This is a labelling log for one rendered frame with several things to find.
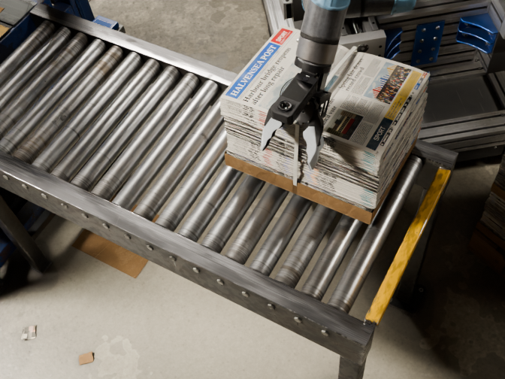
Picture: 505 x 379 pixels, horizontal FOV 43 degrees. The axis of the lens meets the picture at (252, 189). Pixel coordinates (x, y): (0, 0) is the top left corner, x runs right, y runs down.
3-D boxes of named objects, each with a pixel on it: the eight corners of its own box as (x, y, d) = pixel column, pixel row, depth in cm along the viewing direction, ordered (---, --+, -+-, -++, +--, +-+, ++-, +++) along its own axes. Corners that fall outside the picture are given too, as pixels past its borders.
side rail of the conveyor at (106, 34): (450, 180, 167) (459, 151, 157) (443, 195, 165) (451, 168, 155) (52, 31, 212) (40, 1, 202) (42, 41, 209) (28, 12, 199)
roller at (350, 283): (424, 167, 162) (427, 155, 157) (343, 325, 140) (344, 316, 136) (405, 160, 163) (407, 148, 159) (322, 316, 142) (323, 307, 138)
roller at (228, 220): (310, 117, 169) (296, 104, 168) (218, 260, 148) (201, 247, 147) (300, 123, 174) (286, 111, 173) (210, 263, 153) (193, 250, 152)
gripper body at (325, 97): (325, 120, 132) (340, 63, 127) (309, 129, 125) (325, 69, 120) (292, 108, 135) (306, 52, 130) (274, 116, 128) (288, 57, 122)
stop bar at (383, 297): (452, 175, 154) (453, 170, 152) (378, 329, 134) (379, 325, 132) (438, 170, 155) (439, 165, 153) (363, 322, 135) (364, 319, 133)
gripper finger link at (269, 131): (273, 145, 138) (299, 115, 133) (260, 153, 133) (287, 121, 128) (263, 134, 138) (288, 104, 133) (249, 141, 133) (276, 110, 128)
